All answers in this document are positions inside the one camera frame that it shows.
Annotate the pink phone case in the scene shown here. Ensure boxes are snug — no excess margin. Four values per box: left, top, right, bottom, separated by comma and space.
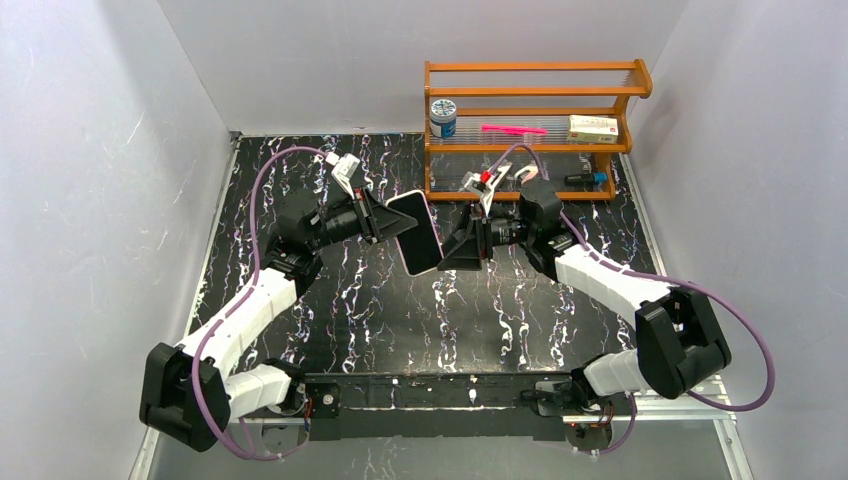
386, 190, 446, 278

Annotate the black smartphone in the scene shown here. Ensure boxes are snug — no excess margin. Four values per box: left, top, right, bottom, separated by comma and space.
389, 193, 444, 274

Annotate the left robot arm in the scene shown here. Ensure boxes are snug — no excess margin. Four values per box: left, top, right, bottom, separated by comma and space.
139, 187, 419, 459

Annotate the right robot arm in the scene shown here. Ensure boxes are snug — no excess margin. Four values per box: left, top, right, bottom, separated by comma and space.
438, 175, 732, 404

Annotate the pink white clip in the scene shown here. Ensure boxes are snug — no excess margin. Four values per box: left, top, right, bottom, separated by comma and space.
514, 165, 539, 185

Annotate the pink pen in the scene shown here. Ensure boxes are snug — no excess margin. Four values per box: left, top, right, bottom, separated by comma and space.
481, 124, 548, 136

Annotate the black blue marker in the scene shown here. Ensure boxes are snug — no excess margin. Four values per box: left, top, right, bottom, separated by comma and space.
563, 172, 608, 187

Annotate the blue white round jar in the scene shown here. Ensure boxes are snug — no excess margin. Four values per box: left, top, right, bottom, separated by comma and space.
428, 98, 458, 138

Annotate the orange wooden shelf rack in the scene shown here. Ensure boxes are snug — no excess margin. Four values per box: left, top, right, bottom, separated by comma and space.
424, 59, 653, 202

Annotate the white red small box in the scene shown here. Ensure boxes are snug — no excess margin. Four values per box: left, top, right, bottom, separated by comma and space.
567, 115, 620, 144

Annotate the black base bar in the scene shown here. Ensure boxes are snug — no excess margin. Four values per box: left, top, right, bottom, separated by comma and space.
305, 373, 578, 441

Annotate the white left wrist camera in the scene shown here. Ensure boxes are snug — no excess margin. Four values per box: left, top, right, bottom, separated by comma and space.
324, 153, 361, 198

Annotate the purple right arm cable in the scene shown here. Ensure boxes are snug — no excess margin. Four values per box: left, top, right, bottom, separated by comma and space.
490, 142, 776, 456

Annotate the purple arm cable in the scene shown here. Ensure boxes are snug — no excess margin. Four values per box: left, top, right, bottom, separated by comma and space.
192, 146, 333, 462
490, 142, 776, 456

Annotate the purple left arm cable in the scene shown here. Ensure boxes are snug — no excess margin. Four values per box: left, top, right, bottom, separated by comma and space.
192, 146, 333, 462

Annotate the aluminium frame rail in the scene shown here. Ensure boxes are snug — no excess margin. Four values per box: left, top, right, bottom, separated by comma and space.
632, 375, 736, 421

